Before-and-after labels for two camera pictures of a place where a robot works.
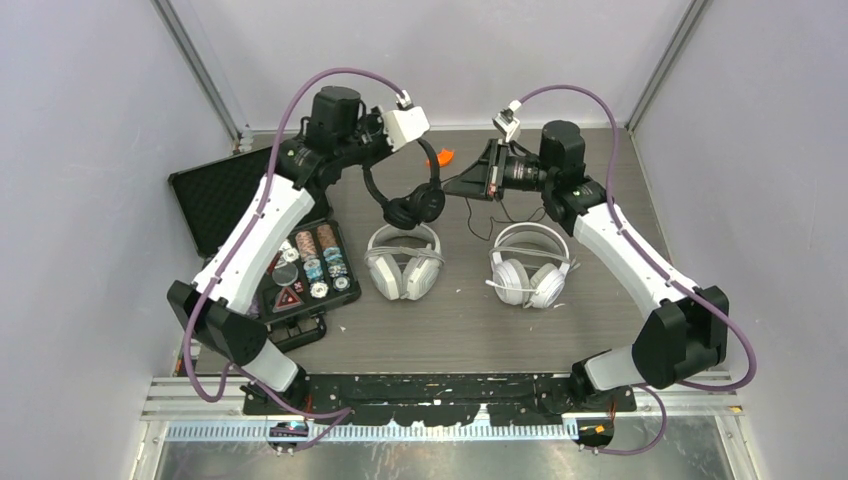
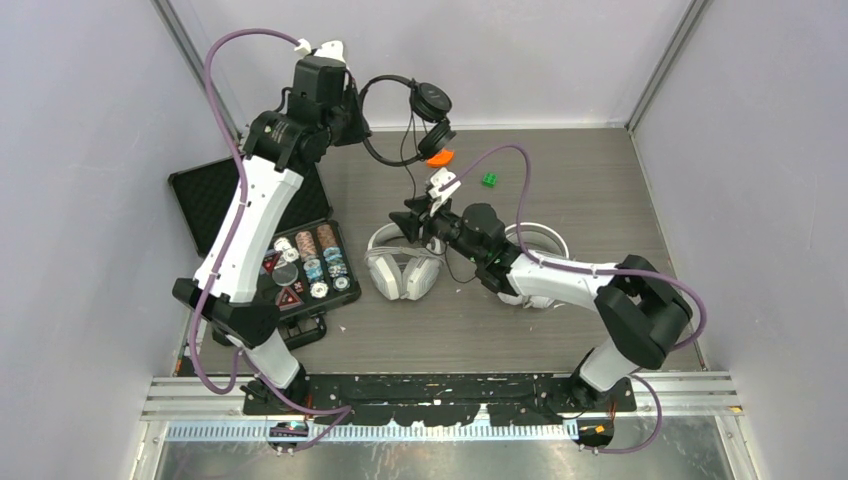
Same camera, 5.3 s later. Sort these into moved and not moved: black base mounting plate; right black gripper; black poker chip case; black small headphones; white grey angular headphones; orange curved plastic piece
Moved: black small headphones; right black gripper
Not moved: orange curved plastic piece; black poker chip case; black base mounting plate; white grey angular headphones
